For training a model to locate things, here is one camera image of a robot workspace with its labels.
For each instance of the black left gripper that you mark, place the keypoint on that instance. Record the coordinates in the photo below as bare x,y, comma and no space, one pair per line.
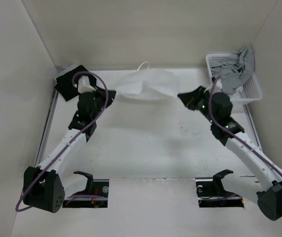
112,94

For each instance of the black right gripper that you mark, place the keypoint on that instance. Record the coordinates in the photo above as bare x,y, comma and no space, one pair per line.
189,98

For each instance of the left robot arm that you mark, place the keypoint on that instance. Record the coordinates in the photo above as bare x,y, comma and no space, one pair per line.
45,188

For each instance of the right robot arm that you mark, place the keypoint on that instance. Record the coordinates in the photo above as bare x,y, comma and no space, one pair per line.
266,191

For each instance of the white folded tank top underneath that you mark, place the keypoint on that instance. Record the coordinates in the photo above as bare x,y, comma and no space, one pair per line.
66,70

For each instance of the folded black tank top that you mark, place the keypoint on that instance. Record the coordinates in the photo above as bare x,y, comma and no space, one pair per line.
65,86

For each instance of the grey tank top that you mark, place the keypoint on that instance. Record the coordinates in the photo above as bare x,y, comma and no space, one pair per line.
235,70

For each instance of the white plastic basket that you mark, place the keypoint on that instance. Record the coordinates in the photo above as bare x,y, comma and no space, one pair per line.
249,92

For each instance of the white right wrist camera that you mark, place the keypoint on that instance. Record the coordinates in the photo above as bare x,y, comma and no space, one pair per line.
215,85

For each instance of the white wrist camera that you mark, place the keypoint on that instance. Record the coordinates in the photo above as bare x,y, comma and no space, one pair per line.
84,85
215,85

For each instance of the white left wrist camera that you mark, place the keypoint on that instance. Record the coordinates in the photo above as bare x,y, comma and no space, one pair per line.
84,85

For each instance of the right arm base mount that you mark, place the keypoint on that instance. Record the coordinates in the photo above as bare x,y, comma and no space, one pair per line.
211,193

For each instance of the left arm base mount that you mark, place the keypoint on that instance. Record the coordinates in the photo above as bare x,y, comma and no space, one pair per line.
82,190

